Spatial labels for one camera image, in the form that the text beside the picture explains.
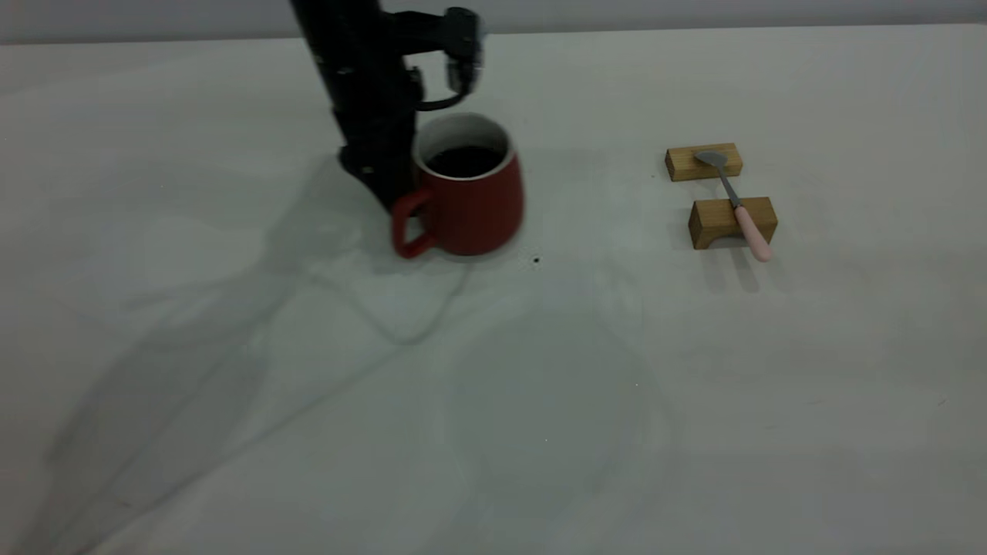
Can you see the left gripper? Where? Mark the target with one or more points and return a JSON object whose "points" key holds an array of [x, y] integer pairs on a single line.
{"points": [[378, 116]]}

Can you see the red coffee mug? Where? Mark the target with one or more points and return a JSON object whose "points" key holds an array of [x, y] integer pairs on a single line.
{"points": [[478, 208]]}

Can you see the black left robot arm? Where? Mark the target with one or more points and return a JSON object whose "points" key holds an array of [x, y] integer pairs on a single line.
{"points": [[331, 31]]}

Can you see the flat wooden block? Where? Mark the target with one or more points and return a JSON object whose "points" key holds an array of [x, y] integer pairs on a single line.
{"points": [[682, 163]]}

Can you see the arched wooden block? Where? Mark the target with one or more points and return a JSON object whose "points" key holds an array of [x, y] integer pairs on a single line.
{"points": [[713, 216]]}

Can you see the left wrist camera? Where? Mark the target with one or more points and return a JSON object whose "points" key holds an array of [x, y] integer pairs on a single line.
{"points": [[461, 38]]}

